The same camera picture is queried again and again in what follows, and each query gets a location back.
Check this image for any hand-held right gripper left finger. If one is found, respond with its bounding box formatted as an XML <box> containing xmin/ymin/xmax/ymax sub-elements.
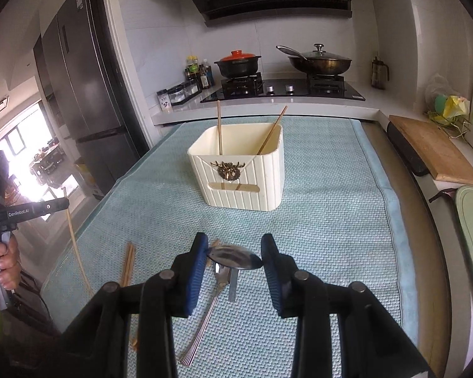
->
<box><xmin>43</xmin><ymin>232</ymin><xmax>210</xmax><ymax>378</ymax></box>

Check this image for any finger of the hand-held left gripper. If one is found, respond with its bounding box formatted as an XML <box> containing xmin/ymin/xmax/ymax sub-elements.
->
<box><xmin>38</xmin><ymin>198</ymin><xmax>70</xmax><ymax>217</ymax></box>

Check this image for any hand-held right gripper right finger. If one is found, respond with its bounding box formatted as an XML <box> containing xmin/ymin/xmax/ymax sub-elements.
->
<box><xmin>260</xmin><ymin>233</ymin><xmax>438</xmax><ymax>378</ymax></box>

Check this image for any metal spoon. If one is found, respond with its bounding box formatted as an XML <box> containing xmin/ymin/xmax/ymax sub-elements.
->
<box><xmin>207</xmin><ymin>244</ymin><xmax>263</xmax><ymax>271</ymax></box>
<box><xmin>227</xmin><ymin>268</ymin><xmax>238</xmax><ymax>303</ymax></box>

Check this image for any metal fork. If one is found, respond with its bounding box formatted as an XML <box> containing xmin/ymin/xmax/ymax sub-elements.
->
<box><xmin>179</xmin><ymin>264</ymin><xmax>230</xmax><ymax>366</ymax></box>

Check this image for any cream ribbed utensil holder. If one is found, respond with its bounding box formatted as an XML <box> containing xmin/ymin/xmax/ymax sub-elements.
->
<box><xmin>187</xmin><ymin>123</ymin><xmax>284</xmax><ymax>209</ymax></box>

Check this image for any person's left hand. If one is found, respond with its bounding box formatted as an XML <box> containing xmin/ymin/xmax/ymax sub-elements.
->
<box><xmin>0</xmin><ymin>240</ymin><xmax>23</xmax><ymax>308</ymax></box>

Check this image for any teal woven table mat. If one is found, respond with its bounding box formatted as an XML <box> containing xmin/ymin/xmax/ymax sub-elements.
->
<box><xmin>39</xmin><ymin>116</ymin><xmax>415</xmax><ymax>378</ymax></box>

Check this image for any dark grey refrigerator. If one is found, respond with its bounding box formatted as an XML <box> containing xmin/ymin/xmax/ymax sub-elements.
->
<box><xmin>33</xmin><ymin>0</ymin><xmax>151</xmax><ymax>201</ymax></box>

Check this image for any white kitchen counter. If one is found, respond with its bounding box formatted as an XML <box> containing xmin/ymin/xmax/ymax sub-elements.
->
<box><xmin>151</xmin><ymin>82</ymin><xmax>392</xmax><ymax>127</ymax></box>

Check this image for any clear spice container set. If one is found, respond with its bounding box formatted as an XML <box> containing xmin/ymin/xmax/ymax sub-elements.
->
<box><xmin>167</xmin><ymin>80</ymin><xmax>203</xmax><ymax>106</ymax></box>

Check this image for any black flat tray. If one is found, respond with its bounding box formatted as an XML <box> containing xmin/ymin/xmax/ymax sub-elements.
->
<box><xmin>386</xmin><ymin>122</ymin><xmax>430</xmax><ymax>177</ymax></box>

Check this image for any black gas stove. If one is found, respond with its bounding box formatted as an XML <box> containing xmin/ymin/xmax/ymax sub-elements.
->
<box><xmin>200</xmin><ymin>72</ymin><xmax>367</xmax><ymax>103</ymax></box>

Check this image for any yellow cap sauce bottle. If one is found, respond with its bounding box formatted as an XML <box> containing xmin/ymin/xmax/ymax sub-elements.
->
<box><xmin>186</xmin><ymin>55</ymin><xmax>200</xmax><ymax>84</ymax></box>

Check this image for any wooden cutting board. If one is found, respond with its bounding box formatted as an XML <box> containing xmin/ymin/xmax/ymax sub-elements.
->
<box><xmin>388</xmin><ymin>114</ymin><xmax>473</xmax><ymax>187</ymax></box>

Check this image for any black clay pot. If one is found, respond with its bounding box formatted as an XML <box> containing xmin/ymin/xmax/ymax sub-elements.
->
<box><xmin>214</xmin><ymin>58</ymin><xmax>262</xmax><ymax>80</ymax></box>

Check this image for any dark metal wok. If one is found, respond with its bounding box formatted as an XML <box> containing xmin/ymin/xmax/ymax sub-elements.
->
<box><xmin>276</xmin><ymin>45</ymin><xmax>354</xmax><ymax>77</ymax></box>

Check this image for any orange pot lid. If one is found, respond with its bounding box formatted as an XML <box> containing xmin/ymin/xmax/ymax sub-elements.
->
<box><xmin>219</xmin><ymin>49</ymin><xmax>261</xmax><ymax>64</ymax></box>

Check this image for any glass wok lid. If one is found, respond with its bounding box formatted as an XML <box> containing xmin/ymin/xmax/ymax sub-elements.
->
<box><xmin>295</xmin><ymin>43</ymin><xmax>346</xmax><ymax>62</ymax></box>

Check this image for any clear plastic bag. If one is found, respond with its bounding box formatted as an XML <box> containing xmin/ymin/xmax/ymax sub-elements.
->
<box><xmin>423</xmin><ymin>74</ymin><xmax>473</xmax><ymax>143</ymax></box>

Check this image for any yellow cloth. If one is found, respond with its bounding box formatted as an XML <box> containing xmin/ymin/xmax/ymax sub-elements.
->
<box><xmin>441</xmin><ymin>95</ymin><xmax>472</xmax><ymax>121</ymax></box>

